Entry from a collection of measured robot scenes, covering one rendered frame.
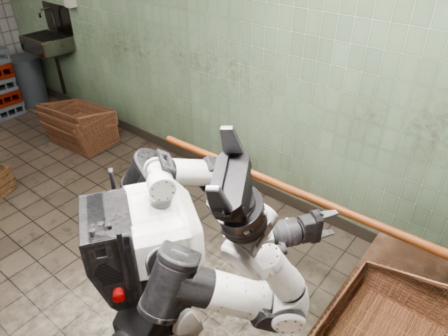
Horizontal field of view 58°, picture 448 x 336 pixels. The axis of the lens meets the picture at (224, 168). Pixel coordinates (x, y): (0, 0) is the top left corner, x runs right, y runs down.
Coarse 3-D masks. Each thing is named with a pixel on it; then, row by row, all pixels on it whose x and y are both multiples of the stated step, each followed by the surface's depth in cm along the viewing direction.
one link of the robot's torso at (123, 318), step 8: (120, 312) 118; (128, 312) 117; (136, 312) 116; (120, 320) 117; (128, 320) 116; (136, 320) 115; (144, 320) 114; (120, 328) 116; (128, 328) 115; (136, 328) 114; (144, 328) 113; (152, 328) 113; (160, 328) 116
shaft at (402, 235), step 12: (180, 144) 170; (204, 156) 163; (216, 156) 160; (264, 180) 148; (276, 180) 146; (288, 192) 144; (300, 192) 141; (324, 204) 136; (336, 204) 135; (348, 216) 132; (360, 216) 130; (384, 228) 126; (396, 228) 125; (408, 240) 122; (420, 240) 120; (432, 252) 119; (444, 252) 117
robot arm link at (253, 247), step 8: (272, 216) 78; (264, 224) 71; (272, 224) 78; (264, 232) 72; (232, 240) 72; (240, 240) 71; (248, 240) 71; (256, 240) 74; (264, 240) 77; (248, 248) 74; (256, 248) 75
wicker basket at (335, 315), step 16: (368, 272) 178; (384, 272) 173; (400, 272) 167; (352, 288) 172; (368, 288) 182; (384, 288) 176; (400, 288) 171; (416, 288) 165; (432, 288) 161; (336, 304) 158; (352, 304) 175; (368, 304) 175; (384, 304) 175; (400, 304) 175; (416, 304) 169; (320, 320) 153; (336, 320) 168; (352, 320) 168; (368, 320) 169; (384, 320) 169; (400, 320) 169; (416, 320) 169; (432, 320) 167
